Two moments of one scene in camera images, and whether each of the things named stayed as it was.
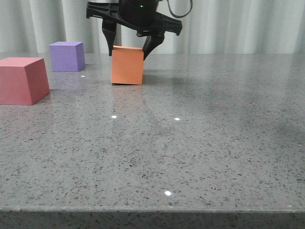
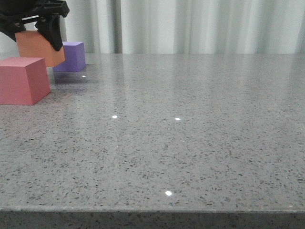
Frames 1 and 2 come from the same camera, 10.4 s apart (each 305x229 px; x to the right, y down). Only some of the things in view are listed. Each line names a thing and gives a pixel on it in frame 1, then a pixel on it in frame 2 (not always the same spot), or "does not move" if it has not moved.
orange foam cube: x=127 y=65 → x=31 y=44
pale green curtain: x=211 y=26 does not move
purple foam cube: x=67 y=56 does not move
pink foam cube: x=23 y=81 does not move
